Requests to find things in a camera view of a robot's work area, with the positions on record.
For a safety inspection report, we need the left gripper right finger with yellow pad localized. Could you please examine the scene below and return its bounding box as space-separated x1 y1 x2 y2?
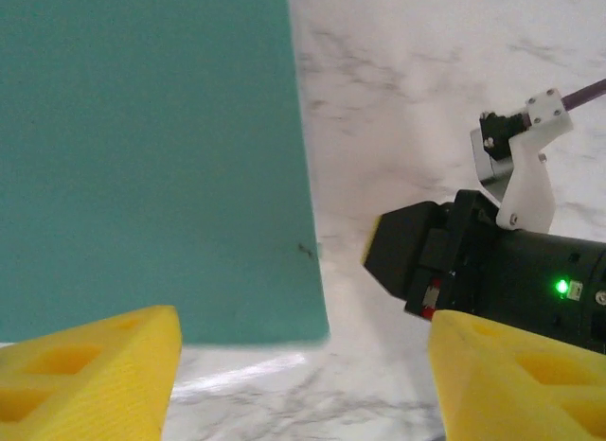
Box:
427 309 606 441

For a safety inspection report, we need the teal paper folder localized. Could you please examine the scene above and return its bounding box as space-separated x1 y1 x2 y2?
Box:
0 0 331 345

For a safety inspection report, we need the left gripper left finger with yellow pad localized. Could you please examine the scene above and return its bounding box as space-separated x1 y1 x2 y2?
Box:
0 304 184 441

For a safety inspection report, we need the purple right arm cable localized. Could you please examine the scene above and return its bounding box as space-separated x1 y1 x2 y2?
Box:
561 76 606 112

